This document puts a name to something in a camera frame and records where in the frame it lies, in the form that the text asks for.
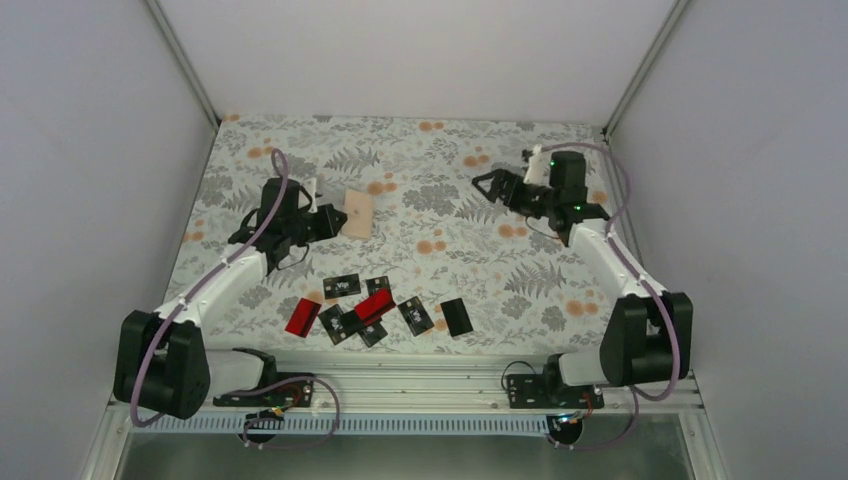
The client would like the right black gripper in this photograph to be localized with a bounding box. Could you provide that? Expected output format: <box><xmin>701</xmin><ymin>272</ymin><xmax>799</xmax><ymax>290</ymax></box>
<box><xmin>470</xmin><ymin>168</ymin><xmax>557</xmax><ymax>218</ymax></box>

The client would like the plain black card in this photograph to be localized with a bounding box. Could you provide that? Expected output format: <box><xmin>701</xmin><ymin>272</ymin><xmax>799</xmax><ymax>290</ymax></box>
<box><xmin>440</xmin><ymin>298</ymin><xmax>474</xmax><ymax>337</ymax></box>

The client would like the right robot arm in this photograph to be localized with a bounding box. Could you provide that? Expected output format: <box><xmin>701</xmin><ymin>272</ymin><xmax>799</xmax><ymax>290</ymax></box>
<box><xmin>471</xmin><ymin>147</ymin><xmax>693</xmax><ymax>407</ymax></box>

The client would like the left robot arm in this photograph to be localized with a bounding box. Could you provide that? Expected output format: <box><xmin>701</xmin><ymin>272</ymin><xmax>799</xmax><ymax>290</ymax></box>
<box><xmin>112</xmin><ymin>178</ymin><xmax>348</xmax><ymax>419</ymax></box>

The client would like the black VIP card top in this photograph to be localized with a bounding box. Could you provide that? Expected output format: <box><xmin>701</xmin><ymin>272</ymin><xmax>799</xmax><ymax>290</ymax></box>
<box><xmin>323</xmin><ymin>274</ymin><xmax>361</xmax><ymax>299</ymax></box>

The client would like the black card small top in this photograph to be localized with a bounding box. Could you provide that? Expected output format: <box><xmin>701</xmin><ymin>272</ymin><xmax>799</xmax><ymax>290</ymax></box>
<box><xmin>365</xmin><ymin>276</ymin><xmax>391</xmax><ymax>296</ymax></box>

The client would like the red card left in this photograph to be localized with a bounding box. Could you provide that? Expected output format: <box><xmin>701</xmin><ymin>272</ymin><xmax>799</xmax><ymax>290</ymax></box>
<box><xmin>284</xmin><ymin>298</ymin><xmax>321</xmax><ymax>338</ymax></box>

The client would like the red card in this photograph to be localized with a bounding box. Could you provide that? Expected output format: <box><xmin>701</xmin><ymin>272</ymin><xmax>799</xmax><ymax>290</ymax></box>
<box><xmin>353</xmin><ymin>288</ymin><xmax>396</xmax><ymax>326</ymax></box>
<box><xmin>284</xmin><ymin>298</ymin><xmax>321</xmax><ymax>338</ymax></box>

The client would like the black VIP card lower-left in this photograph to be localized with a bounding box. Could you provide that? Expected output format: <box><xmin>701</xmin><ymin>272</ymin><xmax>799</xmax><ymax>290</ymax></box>
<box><xmin>318</xmin><ymin>305</ymin><xmax>350</xmax><ymax>345</ymax></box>

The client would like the red card centre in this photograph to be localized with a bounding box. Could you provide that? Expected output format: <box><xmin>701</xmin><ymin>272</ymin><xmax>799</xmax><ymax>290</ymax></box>
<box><xmin>353</xmin><ymin>288</ymin><xmax>396</xmax><ymax>326</ymax></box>

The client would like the black card bottom centre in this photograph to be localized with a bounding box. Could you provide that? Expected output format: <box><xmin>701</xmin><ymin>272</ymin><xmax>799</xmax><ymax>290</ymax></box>
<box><xmin>358</xmin><ymin>322</ymin><xmax>388</xmax><ymax>348</ymax></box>

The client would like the black card right of pile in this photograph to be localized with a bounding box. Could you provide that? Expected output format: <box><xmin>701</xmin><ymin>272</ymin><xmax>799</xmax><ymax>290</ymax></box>
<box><xmin>397</xmin><ymin>296</ymin><xmax>434</xmax><ymax>336</ymax></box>

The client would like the floral table mat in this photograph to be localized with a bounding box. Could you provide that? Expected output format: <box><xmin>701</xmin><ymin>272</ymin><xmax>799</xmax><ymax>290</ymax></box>
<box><xmin>168</xmin><ymin>114</ymin><xmax>614</xmax><ymax>356</ymax></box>

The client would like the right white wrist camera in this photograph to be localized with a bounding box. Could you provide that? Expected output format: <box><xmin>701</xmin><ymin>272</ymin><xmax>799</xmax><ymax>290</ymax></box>
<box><xmin>522</xmin><ymin>145</ymin><xmax>546</xmax><ymax>185</ymax></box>

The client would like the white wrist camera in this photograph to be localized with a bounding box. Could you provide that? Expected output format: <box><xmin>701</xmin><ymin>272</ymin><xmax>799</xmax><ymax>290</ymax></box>
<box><xmin>303</xmin><ymin>177</ymin><xmax>320</xmax><ymax>213</ymax></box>
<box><xmin>522</xmin><ymin>145</ymin><xmax>546</xmax><ymax>185</ymax></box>

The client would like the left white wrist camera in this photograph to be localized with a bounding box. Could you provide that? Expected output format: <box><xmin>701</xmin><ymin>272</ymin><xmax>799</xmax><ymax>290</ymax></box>
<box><xmin>303</xmin><ymin>177</ymin><xmax>320</xmax><ymax>213</ymax></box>

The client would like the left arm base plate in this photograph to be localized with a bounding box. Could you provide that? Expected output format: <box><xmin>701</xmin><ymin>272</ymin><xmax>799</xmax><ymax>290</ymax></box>
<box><xmin>212</xmin><ymin>373</ymin><xmax>315</xmax><ymax>409</ymax></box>

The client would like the aluminium rail frame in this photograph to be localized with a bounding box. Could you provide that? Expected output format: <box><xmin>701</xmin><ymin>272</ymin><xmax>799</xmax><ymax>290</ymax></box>
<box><xmin>107</xmin><ymin>349</ymin><xmax>705</xmax><ymax>415</ymax></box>

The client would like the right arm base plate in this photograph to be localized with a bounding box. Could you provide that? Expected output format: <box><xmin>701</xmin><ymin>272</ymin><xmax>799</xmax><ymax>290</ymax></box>
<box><xmin>504</xmin><ymin>374</ymin><xmax>605</xmax><ymax>410</ymax></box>

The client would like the grey cable duct strip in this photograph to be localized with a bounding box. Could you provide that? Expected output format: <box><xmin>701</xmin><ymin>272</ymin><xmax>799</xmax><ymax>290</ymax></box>
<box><xmin>142</xmin><ymin>412</ymin><xmax>548</xmax><ymax>437</ymax></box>

